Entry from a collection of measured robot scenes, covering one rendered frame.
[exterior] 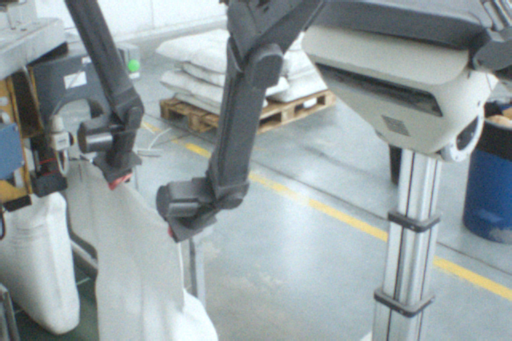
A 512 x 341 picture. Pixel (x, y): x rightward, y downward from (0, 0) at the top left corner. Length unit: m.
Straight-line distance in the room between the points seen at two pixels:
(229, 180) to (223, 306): 1.79
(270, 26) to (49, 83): 0.88
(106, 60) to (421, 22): 0.65
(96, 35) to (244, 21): 0.51
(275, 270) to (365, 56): 1.87
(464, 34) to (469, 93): 0.31
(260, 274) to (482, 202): 1.21
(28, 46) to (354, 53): 0.69
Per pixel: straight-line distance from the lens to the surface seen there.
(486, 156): 3.23
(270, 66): 0.75
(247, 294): 2.84
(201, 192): 1.09
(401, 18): 0.83
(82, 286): 2.34
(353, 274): 3.00
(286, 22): 0.73
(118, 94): 1.29
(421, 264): 1.64
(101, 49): 1.24
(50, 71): 1.51
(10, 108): 1.50
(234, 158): 0.98
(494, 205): 3.32
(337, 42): 1.31
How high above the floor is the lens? 1.73
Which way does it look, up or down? 26 degrees down
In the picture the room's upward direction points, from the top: straight up
